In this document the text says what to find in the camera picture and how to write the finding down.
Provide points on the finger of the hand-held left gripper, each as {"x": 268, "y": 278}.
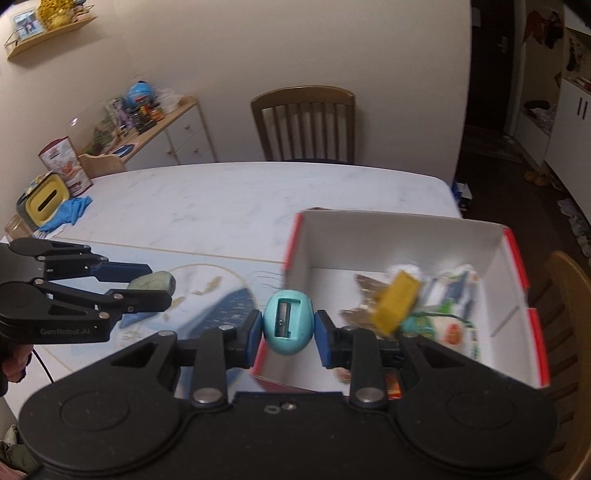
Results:
{"x": 138, "y": 302}
{"x": 124, "y": 271}

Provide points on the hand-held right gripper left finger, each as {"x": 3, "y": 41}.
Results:
{"x": 254, "y": 334}

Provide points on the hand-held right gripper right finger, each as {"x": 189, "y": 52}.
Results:
{"x": 323, "y": 339}

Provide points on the grey green eraser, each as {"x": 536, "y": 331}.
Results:
{"x": 154, "y": 281}

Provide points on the teal pencil sharpener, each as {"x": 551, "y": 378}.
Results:
{"x": 288, "y": 321}

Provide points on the small yellow box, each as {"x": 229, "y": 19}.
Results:
{"x": 397, "y": 300}

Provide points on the red cardboard box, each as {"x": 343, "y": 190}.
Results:
{"x": 392, "y": 240}

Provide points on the clear bag with snacks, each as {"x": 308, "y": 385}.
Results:
{"x": 455, "y": 300}

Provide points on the person's left hand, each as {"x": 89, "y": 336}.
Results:
{"x": 14, "y": 364}

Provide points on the blue glove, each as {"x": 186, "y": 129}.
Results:
{"x": 69, "y": 210}

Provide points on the glass jar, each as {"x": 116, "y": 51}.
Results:
{"x": 16, "y": 226}

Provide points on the yellow tissue box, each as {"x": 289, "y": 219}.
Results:
{"x": 46, "y": 198}

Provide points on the light wooden high chair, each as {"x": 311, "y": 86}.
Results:
{"x": 101, "y": 164}

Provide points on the red snack bag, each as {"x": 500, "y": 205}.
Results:
{"x": 64, "y": 161}

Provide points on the person's clothing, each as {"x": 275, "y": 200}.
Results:
{"x": 9, "y": 447}

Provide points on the pile of small toys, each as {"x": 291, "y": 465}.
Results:
{"x": 111, "y": 127}

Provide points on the white sideboard wooden top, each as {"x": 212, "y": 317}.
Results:
{"x": 189, "y": 134}

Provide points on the crumpled white plastic bag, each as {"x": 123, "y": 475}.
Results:
{"x": 168, "y": 99}

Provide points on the blue globe toy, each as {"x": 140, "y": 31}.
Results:
{"x": 141, "y": 92}

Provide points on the blue and white box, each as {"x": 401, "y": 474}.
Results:
{"x": 461, "y": 194}

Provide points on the dark wooden slat chair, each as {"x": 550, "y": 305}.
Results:
{"x": 300, "y": 94}

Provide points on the light wooden curved chair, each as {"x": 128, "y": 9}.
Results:
{"x": 568, "y": 277}

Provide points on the gold ornament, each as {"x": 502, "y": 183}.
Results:
{"x": 60, "y": 11}

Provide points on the yellow slippers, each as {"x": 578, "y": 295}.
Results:
{"x": 539, "y": 177}

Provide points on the white cloth on floor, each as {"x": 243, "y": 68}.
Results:
{"x": 577, "y": 221}

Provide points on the dark door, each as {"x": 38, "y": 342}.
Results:
{"x": 489, "y": 69}

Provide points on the wooden wall shelf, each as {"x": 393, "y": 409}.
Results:
{"x": 51, "y": 37}

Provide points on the small photo frame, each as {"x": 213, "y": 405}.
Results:
{"x": 25, "y": 23}

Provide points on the white wall cabinet unit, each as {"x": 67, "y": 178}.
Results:
{"x": 572, "y": 138}

